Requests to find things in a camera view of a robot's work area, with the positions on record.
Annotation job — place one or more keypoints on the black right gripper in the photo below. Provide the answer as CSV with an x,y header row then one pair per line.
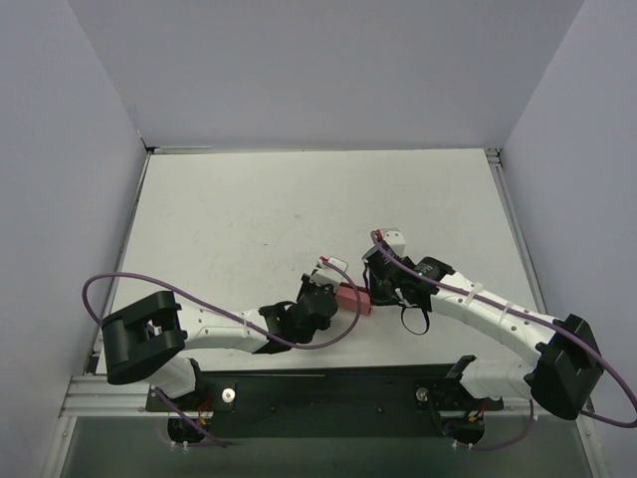
x,y
377,284

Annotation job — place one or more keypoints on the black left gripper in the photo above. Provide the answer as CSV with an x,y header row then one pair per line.
x,y
323,306

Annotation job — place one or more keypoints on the pink paper box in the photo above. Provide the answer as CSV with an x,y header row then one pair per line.
x,y
353,299

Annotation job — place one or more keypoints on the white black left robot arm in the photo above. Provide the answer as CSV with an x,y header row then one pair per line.
x,y
143,341

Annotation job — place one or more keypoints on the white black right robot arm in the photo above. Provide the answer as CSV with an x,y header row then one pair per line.
x,y
552,366

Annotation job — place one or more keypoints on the aluminium front crossbar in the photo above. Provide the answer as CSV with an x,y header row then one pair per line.
x,y
93,396

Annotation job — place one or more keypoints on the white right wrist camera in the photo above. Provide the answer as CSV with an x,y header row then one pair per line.
x,y
394,239

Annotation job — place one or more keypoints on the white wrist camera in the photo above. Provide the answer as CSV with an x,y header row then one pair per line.
x,y
394,239
329,272

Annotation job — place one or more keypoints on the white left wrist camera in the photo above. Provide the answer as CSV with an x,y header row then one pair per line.
x,y
329,272

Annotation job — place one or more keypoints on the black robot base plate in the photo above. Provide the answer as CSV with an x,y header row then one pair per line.
x,y
391,401

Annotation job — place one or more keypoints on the aluminium table frame rail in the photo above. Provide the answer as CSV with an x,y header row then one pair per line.
x,y
517,239

